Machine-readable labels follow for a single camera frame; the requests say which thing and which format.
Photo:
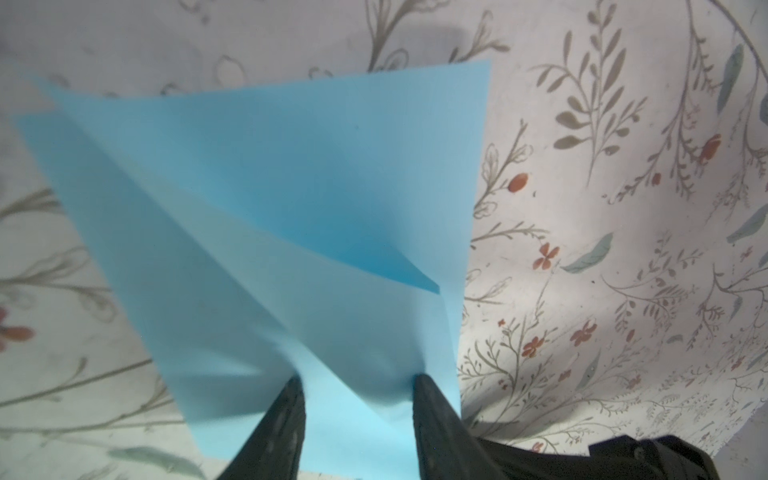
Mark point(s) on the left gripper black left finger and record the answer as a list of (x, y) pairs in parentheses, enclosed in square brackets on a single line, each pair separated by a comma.
[(274, 448)]

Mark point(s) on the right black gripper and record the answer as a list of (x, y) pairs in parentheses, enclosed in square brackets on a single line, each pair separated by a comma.
[(620, 458)]

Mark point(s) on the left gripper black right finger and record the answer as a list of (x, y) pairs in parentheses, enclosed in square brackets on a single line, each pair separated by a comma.
[(445, 448)]

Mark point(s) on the light blue square paper sheet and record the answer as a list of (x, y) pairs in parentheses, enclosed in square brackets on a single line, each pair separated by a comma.
[(318, 229)]

